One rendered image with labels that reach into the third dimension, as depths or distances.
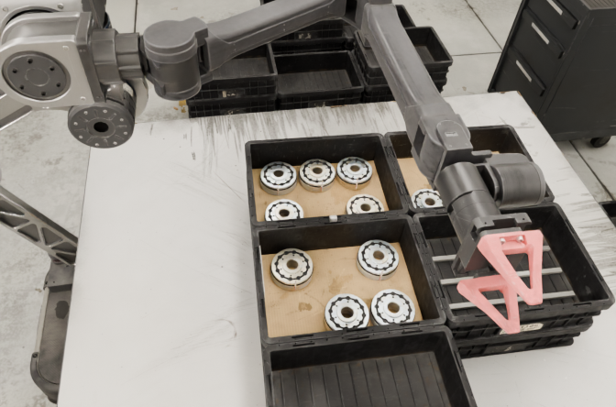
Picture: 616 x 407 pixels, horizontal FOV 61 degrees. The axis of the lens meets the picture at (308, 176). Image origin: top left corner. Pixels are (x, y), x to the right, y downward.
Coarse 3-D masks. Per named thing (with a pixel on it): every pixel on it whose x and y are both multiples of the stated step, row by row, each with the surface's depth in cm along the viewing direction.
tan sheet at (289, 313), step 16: (272, 256) 132; (320, 256) 133; (336, 256) 133; (352, 256) 133; (400, 256) 134; (320, 272) 129; (336, 272) 130; (352, 272) 130; (400, 272) 131; (272, 288) 126; (304, 288) 126; (320, 288) 126; (336, 288) 127; (352, 288) 127; (368, 288) 127; (384, 288) 127; (400, 288) 128; (272, 304) 123; (288, 304) 123; (304, 304) 123; (320, 304) 123; (368, 304) 124; (416, 304) 125; (272, 320) 120; (288, 320) 120; (304, 320) 121; (320, 320) 121; (416, 320) 122; (272, 336) 118
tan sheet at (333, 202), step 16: (368, 160) 156; (256, 176) 150; (256, 192) 146; (304, 192) 147; (320, 192) 147; (336, 192) 147; (352, 192) 147; (368, 192) 148; (256, 208) 142; (304, 208) 143; (320, 208) 143; (336, 208) 143; (384, 208) 144
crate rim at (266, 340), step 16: (288, 224) 127; (304, 224) 127; (320, 224) 127; (336, 224) 127; (352, 224) 128; (256, 240) 123; (416, 240) 127; (256, 256) 120; (256, 272) 117; (432, 288) 118; (432, 320) 111; (288, 336) 107; (320, 336) 108; (336, 336) 108
